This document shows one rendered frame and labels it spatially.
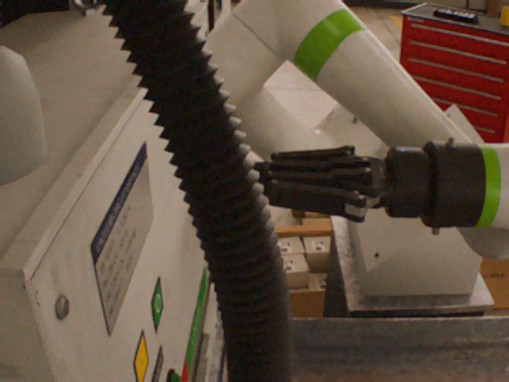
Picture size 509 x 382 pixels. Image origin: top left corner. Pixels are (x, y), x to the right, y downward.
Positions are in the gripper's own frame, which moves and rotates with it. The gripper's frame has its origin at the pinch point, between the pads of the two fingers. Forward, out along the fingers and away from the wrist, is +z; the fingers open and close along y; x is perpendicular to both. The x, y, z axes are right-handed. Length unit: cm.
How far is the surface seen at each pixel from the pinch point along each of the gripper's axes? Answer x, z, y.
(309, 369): -38.4, -10.8, 9.0
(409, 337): -35.5, -27.1, 13.5
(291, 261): -107, -10, 131
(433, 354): -38, -31, 12
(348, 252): -48, -21, 55
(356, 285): -48, -22, 43
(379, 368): -38.4, -22.1, 9.3
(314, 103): -123, -28, 355
